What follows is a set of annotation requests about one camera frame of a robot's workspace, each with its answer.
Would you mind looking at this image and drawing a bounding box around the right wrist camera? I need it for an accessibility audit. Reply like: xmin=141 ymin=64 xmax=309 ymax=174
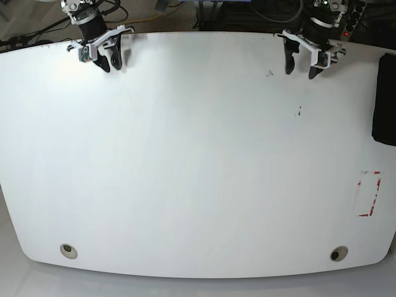
xmin=78 ymin=46 xmax=92 ymax=62

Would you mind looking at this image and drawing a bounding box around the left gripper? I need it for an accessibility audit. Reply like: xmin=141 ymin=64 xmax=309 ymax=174
xmin=279 ymin=18 xmax=347 ymax=79

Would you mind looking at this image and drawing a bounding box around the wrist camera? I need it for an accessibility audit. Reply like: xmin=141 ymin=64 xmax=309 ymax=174
xmin=311 ymin=52 xmax=331 ymax=69
xmin=78 ymin=46 xmax=92 ymax=62

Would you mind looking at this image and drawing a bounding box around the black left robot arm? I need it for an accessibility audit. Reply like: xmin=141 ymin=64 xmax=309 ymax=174
xmin=280 ymin=1 xmax=348 ymax=79

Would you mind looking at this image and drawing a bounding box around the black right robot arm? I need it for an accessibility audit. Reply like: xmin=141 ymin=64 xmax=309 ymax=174
xmin=61 ymin=1 xmax=134 ymax=73

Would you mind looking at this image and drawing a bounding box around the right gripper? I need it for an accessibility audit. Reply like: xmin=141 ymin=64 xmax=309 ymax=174
xmin=67 ymin=18 xmax=134 ymax=73

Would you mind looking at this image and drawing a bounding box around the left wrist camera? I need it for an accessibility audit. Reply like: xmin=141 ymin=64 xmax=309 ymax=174
xmin=311 ymin=52 xmax=331 ymax=69

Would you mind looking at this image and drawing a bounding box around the black T-shirt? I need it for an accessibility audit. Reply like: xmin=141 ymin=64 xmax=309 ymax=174
xmin=372 ymin=53 xmax=395 ymax=146

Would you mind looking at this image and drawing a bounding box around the red tape rectangle marking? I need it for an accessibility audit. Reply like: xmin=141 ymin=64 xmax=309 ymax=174
xmin=356 ymin=171 xmax=382 ymax=217

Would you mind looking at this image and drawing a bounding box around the left table cable grommet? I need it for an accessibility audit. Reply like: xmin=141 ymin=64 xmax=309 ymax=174
xmin=60 ymin=244 xmax=78 ymax=259

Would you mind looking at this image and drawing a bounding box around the right table cable grommet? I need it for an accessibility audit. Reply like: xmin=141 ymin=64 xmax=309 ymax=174
xmin=330 ymin=246 xmax=348 ymax=262

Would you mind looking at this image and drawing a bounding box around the table cable grommet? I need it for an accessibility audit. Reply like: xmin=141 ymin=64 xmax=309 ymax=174
xmin=60 ymin=244 xmax=78 ymax=259
xmin=330 ymin=246 xmax=348 ymax=262

